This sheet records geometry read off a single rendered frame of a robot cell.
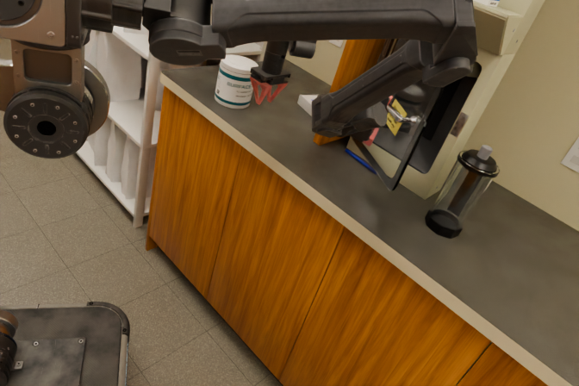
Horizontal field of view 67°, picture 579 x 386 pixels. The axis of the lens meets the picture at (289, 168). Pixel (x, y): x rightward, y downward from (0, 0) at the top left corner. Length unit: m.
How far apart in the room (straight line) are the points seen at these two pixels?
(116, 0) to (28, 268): 1.76
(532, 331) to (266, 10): 0.92
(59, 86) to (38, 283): 1.35
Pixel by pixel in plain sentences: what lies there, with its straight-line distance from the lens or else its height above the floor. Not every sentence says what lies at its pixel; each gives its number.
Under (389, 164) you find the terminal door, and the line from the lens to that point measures 1.27.
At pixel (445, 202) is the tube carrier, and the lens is 1.24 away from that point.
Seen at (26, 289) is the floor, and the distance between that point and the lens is 2.14.
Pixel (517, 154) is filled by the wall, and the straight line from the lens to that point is 1.73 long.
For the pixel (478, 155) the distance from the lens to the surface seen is 1.21.
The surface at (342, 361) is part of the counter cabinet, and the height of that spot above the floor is 0.45.
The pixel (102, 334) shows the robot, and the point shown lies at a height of 0.24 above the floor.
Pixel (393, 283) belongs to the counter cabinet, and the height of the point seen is 0.83.
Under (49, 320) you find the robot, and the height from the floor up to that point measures 0.24.
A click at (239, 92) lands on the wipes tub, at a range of 1.52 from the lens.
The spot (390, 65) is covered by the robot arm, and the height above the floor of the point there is 1.42.
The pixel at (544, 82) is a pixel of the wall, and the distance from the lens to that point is 1.68.
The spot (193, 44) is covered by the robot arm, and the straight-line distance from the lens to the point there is 0.58.
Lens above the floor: 1.61
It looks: 31 degrees down
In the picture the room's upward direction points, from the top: 18 degrees clockwise
